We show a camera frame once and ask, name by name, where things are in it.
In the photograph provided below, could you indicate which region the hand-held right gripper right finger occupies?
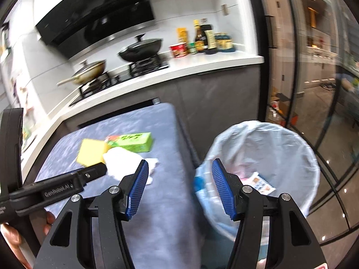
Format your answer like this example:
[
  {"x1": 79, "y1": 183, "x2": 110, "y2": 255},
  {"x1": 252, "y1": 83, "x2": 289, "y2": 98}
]
[{"x1": 212, "y1": 158, "x2": 320, "y2": 269}]

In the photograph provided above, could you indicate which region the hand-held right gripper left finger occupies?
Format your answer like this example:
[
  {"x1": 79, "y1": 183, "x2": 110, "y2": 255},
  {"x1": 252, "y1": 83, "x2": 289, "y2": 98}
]
[{"x1": 33, "y1": 159, "x2": 150, "y2": 269}]

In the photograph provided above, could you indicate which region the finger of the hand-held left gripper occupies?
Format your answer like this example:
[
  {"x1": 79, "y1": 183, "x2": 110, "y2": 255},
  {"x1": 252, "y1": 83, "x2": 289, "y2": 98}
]
[{"x1": 71, "y1": 163, "x2": 109, "y2": 187}]

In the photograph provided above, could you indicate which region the yellow sponge cloth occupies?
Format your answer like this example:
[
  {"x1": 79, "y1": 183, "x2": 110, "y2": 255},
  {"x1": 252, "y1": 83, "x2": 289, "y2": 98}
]
[{"x1": 77, "y1": 139, "x2": 112, "y2": 167}]

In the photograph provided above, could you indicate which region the large white tissue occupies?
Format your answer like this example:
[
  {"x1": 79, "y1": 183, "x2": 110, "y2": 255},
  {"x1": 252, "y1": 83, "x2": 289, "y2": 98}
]
[{"x1": 102, "y1": 147, "x2": 159, "y2": 186}]

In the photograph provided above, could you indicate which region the small printed packet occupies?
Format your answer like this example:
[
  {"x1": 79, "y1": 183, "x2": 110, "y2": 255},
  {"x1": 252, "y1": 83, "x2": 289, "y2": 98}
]
[{"x1": 248, "y1": 171, "x2": 277, "y2": 195}]

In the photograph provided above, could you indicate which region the bin with white plastic liner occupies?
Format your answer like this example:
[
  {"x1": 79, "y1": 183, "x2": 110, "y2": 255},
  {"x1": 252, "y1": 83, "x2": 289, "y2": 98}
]
[{"x1": 194, "y1": 120, "x2": 321, "y2": 243}]

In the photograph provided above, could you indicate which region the person's left hand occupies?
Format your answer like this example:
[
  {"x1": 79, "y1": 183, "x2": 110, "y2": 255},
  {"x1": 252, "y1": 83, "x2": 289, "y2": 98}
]
[{"x1": 0, "y1": 211, "x2": 57, "y2": 269}]

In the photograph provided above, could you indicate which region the light green carton box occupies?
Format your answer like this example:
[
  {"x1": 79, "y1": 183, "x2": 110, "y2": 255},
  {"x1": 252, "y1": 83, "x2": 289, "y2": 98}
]
[{"x1": 105, "y1": 132, "x2": 154, "y2": 152}]

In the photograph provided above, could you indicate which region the silver wok with lid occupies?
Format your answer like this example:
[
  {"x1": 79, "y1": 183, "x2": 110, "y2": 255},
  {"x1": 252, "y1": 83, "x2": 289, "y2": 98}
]
[{"x1": 57, "y1": 59, "x2": 107, "y2": 86}]

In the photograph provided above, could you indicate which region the black gas stove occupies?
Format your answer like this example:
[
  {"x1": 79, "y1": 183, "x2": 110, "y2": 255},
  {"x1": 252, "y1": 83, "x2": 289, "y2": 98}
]
[{"x1": 69, "y1": 57, "x2": 171, "y2": 107}]

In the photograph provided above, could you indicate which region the glass sliding door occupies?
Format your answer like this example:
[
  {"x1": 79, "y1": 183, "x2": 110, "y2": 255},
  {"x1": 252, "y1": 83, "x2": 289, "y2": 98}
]
[{"x1": 256, "y1": 0, "x2": 359, "y2": 247}]

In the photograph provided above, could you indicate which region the white kitchen counter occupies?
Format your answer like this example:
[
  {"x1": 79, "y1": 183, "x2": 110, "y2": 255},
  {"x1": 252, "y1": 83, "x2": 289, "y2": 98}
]
[{"x1": 21, "y1": 53, "x2": 265, "y2": 174}]

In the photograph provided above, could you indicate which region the black wok with lid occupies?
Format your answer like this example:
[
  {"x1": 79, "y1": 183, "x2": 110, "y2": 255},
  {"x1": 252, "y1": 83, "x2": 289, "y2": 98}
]
[{"x1": 117, "y1": 34, "x2": 163, "y2": 62}]

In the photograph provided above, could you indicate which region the red instant noodle cup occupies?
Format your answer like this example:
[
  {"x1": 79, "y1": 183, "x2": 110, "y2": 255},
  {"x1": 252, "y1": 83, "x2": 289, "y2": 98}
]
[{"x1": 169, "y1": 43, "x2": 188, "y2": 59}]

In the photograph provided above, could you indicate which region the teal condiment jar set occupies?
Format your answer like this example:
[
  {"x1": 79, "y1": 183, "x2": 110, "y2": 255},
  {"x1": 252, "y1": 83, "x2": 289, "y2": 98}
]
[{"x1": 215, "y1": 32, "x2": 235, "y2": 53}]

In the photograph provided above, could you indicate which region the dark soy sauce bottle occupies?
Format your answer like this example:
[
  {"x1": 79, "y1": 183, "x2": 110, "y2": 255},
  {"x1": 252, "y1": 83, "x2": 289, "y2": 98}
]
[{"x1": 201, "y1": 25, "x2": 218, "y2": 54}]

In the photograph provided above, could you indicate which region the brown sauce bottle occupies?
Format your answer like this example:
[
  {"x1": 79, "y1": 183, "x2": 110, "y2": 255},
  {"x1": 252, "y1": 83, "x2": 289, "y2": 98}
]
[{"x1": 193, "y1": 20, "x2": 207, "y2": 53}]

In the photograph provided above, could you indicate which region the black range hood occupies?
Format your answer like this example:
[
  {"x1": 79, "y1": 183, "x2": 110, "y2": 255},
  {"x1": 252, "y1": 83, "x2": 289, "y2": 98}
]
[{"x1": 35, "y1": 0, "x2": 156, "y2": 47}]

